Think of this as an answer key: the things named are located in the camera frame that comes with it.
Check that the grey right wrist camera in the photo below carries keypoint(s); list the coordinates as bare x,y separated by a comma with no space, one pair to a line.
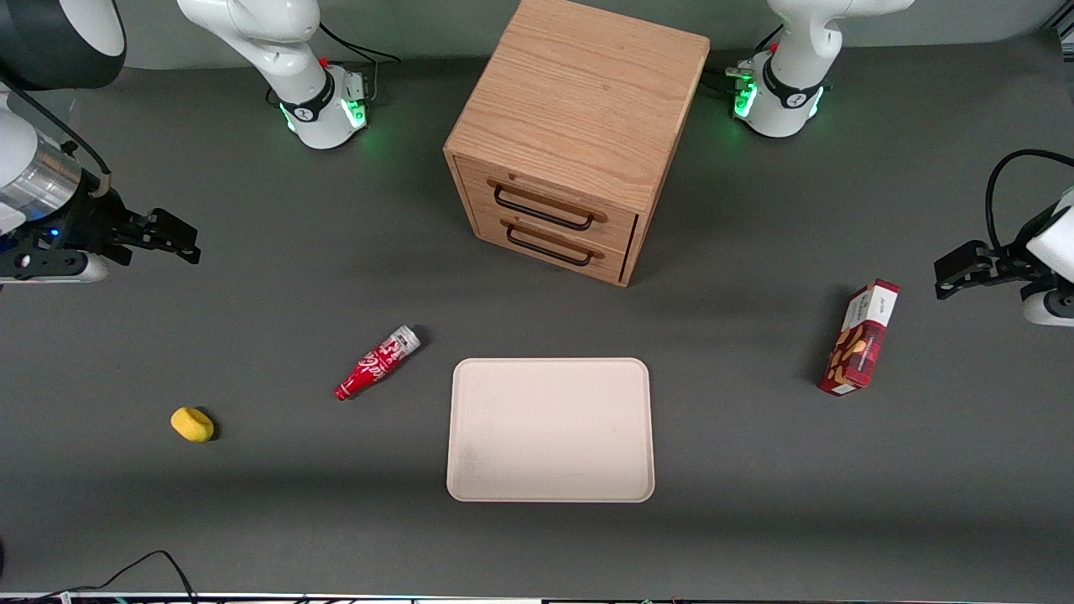
50,268

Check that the dark metal frame bar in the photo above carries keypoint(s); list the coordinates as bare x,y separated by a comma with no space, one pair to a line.
1064,32

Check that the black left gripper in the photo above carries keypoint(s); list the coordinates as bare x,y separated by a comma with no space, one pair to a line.
1005,259

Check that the yellow lemon-shaped object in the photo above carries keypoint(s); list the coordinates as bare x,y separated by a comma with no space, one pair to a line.
192,424

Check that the red coke bottle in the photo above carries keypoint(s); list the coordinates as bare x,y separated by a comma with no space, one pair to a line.
375,365

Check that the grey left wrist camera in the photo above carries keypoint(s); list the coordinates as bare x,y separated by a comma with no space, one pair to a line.
1049,309

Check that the red snack box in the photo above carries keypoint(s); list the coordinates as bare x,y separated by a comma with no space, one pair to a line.
860,344

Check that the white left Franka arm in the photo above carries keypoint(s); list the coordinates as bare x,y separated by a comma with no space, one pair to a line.
797,50

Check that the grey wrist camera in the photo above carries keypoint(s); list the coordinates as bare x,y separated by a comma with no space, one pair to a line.
1049,309
50,268

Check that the wooden two-drawer cabinet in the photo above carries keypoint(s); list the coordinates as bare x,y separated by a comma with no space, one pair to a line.
579,92

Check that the beige rectangular tray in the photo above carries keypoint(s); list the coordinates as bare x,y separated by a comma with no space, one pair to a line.
550,428

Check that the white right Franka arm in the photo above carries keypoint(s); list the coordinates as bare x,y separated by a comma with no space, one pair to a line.
285,42

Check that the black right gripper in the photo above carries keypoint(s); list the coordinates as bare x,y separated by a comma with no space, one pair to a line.
91,221

